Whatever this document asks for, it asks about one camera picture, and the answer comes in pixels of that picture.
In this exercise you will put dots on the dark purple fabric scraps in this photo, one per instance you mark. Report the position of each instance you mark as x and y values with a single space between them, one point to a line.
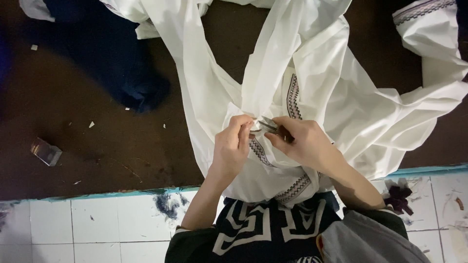
397 198

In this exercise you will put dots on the small clear plastic box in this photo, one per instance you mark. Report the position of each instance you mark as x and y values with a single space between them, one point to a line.
46 151

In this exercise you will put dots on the metal thread snips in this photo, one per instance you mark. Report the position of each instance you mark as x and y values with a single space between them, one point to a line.
272 127

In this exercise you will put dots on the dark blue cloth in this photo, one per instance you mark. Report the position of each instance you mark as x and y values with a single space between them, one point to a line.
106 54

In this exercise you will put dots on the white embroidered garment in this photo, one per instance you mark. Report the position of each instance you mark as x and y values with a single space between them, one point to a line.
310 91

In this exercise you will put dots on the person's dark patterned clothing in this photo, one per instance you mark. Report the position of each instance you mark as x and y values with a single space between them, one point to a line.
292 233

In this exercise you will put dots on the blue thread clump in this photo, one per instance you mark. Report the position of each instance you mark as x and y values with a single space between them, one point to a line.
169 206

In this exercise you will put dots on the person's right hand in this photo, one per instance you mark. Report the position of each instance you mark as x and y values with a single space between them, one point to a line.
307 142

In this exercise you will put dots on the person's left hand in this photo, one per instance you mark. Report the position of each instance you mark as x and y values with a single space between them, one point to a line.
228 151

